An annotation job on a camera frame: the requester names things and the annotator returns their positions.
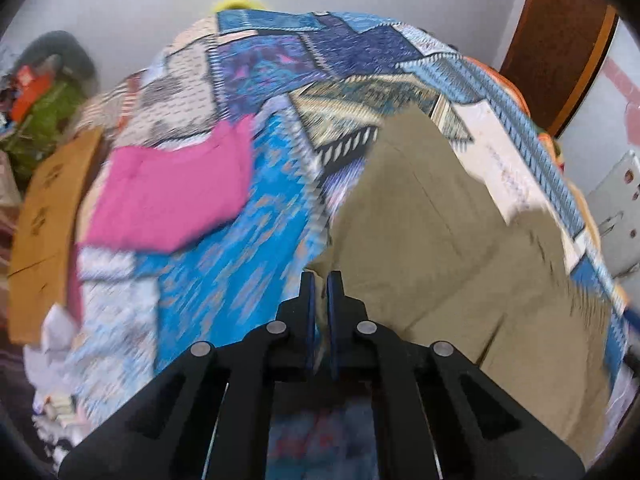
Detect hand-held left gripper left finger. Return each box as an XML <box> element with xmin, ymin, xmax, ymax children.
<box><xmin>59</xmin><ymin>271</ymin><xmax>321</xmax><ymax>480</ymax></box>

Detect grey curved pillow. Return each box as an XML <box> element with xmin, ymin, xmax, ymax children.
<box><xmin>20</xmin><ymin>30</ymin><xmax>98</xmax><ymax>86</ymax></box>

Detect brown wooden door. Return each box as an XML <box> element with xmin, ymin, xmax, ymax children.
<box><xmin>500</xmin><ymin>0</ymin><xmax>621</xmax><ymax>136</ymax></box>

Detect pink cloth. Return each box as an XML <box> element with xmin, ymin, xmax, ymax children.
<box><xmin>80</xmin><ymin>114</ymin><xmax>256</xmax><ymax>256</ymax></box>

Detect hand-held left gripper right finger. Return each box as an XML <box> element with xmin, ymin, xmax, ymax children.
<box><xmin>326</xmin><ymin>270</ymin><xmax>586</xmax><ymax>480</ymax></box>

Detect khaki pants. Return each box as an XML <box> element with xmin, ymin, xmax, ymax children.
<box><xmin>305</xmin><ymin>109</ymin><xmax>618</xmax><ymax>480</ymax></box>

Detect orange blanket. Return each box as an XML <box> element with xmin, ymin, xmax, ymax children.
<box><xmin>465</xmin><ymin>55</ymin><xmax>566</xmax><ymax>171</ymax></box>

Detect wooden lap desk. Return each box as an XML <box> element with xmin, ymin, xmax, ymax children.
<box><xmin>7</xmin><ymin>127</ymin><xmax>108</xmax><ymax>346</ymax></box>

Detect blue patchwork blanket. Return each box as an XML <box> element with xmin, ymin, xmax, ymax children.
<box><xmin>65</xmin><ymin>7</ymin><xmax>631</xmax><ymax>480</ymax></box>

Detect orange box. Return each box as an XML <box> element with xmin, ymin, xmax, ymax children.
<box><xmin>10</xmin><ymin>67</ymin><xmax>56</xmax><ymax>121</ymax></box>

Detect yellow curved bar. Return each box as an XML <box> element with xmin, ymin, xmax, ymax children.
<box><xmin>210</xmin><ymin>0</ymin><xmax>271</xmax><ymax>13</ymax></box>

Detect pile of white papers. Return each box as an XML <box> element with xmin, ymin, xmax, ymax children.
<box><xmin>25</xmin><ymin>305</ymin><xmax>86</xmax><ymax>461</ymax></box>

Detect orange striped cloth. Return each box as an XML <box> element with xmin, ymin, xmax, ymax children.
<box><xmin>75</xmin><ymin>72</ymin><xmax>151</xmax><ymax>136</ymax></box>

